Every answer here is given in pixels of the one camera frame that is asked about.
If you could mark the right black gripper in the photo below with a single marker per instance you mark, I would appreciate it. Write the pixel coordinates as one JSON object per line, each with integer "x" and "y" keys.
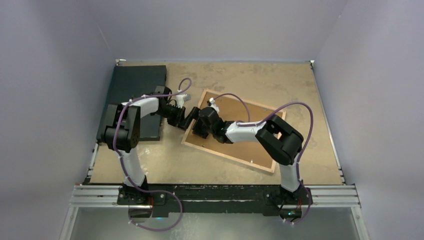
{"x": 194, "y": 114}

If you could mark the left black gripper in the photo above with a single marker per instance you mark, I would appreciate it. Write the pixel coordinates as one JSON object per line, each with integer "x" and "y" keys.
{"x": 179, "y": 117}

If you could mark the wooden picture frame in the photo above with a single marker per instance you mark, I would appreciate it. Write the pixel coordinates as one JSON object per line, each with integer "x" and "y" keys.
{"x": 247, "y": 154}

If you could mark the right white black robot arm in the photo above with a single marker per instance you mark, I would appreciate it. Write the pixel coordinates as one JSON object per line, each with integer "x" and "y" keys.
{"x": 265, "y": 142}

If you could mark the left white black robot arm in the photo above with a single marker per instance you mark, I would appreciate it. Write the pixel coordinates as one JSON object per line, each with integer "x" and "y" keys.
{"x": 120, "y": 130}

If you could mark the black flat box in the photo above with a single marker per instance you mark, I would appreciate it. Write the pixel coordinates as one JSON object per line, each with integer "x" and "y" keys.
{"x": 129, "y": 82}

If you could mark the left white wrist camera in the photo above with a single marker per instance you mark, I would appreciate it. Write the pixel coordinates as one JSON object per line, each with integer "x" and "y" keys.
{"x": 181, "y": 98}

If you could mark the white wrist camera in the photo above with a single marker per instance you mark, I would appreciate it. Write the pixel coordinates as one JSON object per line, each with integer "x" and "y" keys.
{"x": 181, "y": 98}
{"x": 212, "y": 103}

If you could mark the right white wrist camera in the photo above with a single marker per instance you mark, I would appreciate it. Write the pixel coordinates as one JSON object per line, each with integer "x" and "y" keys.
{"x": 212, "y": 103}

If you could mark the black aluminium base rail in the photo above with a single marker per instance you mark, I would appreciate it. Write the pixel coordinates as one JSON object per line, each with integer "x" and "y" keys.
{"x": 215, "y": 198}

